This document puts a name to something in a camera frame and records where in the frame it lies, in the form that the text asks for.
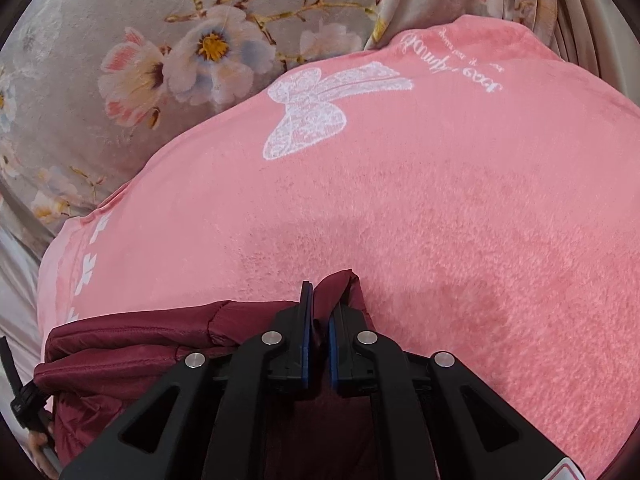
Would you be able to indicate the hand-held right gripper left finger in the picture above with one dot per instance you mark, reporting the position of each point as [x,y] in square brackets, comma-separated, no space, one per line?
[306,325]

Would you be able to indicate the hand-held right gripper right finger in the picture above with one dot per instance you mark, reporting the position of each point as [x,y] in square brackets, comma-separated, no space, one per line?
[334,360]

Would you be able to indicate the maroon puffer jacket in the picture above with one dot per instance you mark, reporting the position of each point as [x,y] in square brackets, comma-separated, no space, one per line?
[125,360]

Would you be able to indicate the person's left hand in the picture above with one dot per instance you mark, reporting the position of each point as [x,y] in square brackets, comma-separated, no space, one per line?
[37,441]

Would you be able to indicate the silver satin cloth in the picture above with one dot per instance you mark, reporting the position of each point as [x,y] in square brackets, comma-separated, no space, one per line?
[17,290]

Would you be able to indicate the pink printed blanket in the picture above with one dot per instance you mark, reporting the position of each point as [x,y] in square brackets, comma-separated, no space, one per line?
[400,185]

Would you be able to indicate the grey floral bed sheet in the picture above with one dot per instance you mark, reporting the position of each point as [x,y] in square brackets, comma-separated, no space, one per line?
[150,10]

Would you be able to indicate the beige cloth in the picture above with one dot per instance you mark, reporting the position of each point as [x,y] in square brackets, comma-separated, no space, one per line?
[590,20]

